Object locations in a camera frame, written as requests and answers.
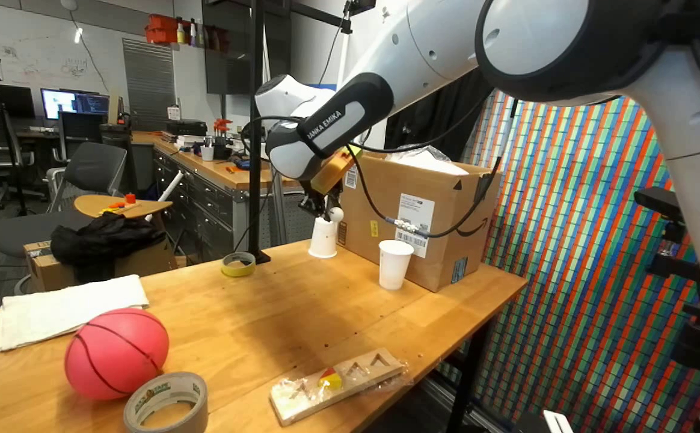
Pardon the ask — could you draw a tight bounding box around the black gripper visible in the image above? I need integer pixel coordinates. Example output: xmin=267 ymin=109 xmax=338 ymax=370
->
xmin=298 ymin=164 xmax=352 ymax=222

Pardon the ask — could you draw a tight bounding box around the pink basketball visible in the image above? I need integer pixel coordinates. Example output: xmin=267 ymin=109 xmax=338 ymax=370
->
xmin=64 ymin=309 xmax=171 ymax=405

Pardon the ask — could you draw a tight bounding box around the white paper cup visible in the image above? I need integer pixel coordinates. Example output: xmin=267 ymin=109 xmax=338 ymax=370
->
xmin=379 ymin=239 xmax=417 ymax=291
xmin=309 ymin=217 xmax=342 ymax=261

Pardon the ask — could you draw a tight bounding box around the yellow-green tape roll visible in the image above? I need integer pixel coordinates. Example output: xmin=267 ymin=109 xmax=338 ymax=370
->
xmin=219 ymin=251 xmax=257 ymax=281

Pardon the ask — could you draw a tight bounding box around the large cardboard shipping box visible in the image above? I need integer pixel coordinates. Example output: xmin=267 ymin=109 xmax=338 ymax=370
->
xmin=340 ymin=151 xmax=505 ymax=294

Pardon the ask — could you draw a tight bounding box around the black vertical pole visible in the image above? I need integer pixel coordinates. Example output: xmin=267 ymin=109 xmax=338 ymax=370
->
xmin=243 ymin=0 xmax=277 ymax=264

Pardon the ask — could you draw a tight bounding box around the wooden top drawer counter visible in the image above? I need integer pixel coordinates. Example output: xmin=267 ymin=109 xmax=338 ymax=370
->
xmin=130 ymin=131 xmax=309 ymax=261

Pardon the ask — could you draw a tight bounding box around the wooden triangle puzzle board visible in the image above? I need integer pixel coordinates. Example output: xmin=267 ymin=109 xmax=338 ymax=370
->
xmin=267 ymin=346 xmax=406 ymax=425

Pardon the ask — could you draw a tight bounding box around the yellow red triangle block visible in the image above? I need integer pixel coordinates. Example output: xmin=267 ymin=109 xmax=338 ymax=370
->
xmin=320 ymin=366 xmax=348 ymax=393

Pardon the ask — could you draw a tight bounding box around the round wooden side table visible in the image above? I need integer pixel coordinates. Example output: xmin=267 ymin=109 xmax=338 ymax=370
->
xmin=73 ymin=191 xmax=176 ymax=222

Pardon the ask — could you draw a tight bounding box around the black backpack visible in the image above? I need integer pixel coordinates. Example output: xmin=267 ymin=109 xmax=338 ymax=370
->
xmin=49 ymin=212 xmax=168 ymax=280

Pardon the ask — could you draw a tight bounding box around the grey office chair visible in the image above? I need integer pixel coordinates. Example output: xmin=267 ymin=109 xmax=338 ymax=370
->
xmin=44 ymin=139 xmax=133 ymax=222

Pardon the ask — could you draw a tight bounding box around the multicolour striped curtain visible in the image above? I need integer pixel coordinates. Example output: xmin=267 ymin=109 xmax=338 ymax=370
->
xmin=443 ymin=86 xmax=700 ymax=433

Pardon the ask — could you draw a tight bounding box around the lit computer monitor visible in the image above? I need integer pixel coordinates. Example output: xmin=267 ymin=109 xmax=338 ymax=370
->
xmin=41 ymin=86 xmax=112 ymax=122

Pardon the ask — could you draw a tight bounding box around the white paper sheet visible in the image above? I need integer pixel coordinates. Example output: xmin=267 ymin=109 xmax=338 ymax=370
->
xmin=0 ymin=271 xmax=153 ymax=354

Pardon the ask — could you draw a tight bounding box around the brown cardboard box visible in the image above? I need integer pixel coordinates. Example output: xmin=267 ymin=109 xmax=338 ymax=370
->
xmin=23 ymin=239 xmax=182 ymax=294

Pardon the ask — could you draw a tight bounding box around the black equipment stand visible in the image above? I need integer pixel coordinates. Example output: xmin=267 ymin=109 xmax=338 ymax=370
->
xmin=633 ymin=186 xmax=700 ymax=374

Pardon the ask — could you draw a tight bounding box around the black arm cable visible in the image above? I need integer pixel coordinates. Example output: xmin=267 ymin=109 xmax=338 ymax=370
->
xmin=344 ymin=142 xmax=505 ymax=243

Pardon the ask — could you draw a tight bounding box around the grey duct tape roll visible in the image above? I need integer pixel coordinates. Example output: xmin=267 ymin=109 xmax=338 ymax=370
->
xmin=121 ymin=370 xmax=209 ymax=433

